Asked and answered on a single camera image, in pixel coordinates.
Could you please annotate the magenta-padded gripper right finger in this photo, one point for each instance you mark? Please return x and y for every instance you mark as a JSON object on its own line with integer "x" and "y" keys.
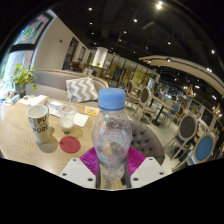
{"x": 136, "y": 163}

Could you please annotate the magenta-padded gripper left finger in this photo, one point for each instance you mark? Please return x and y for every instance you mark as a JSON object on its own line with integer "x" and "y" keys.
{"x": 88, "y": 165}

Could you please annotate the clear water bottle blue cap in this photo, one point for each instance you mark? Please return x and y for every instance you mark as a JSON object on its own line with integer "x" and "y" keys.
{"x": 111, "y": 133}

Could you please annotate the grey tufted armchair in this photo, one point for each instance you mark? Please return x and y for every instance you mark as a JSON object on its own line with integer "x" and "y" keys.
{"x": 146, "y": 140}

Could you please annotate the flat round red coaster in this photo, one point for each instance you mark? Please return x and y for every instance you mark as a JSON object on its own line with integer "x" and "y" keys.
{"x": 70, "y": 144}

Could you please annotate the yellow table sign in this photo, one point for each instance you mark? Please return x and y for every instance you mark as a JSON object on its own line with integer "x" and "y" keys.
{"x": 91, "y": 111}

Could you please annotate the white mug with black letters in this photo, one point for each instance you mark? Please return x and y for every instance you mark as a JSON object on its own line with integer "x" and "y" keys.
{"x": 38, "y": 125}

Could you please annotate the group of dining chairs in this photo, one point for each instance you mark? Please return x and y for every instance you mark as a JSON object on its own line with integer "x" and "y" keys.
{"x": 203, "y": 148}

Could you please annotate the grey white zigzag cushion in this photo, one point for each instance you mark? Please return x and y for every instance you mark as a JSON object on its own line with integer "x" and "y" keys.
{"x": 81, "y": 89}

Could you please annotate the white tissue box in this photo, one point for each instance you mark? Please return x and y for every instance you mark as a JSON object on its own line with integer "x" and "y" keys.
{"x": 33, "y": 100}

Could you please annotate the grey sofa with wooden trim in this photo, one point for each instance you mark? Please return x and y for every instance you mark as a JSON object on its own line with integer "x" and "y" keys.
{"x": 50, "y": 81}

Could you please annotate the person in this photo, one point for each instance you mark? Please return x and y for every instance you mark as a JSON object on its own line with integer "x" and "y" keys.
{"x": 75, "y": 64}

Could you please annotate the potted green plant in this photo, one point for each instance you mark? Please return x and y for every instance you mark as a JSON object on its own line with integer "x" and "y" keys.
{"x": 21, "y": 76}

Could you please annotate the group of ceiling lights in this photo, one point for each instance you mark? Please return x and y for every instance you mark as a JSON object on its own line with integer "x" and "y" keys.
{"x": 159, "y": 5}

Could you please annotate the framed colourful wall picture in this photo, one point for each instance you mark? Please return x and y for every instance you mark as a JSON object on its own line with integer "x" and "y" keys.
{"x": 33, "y": 30}

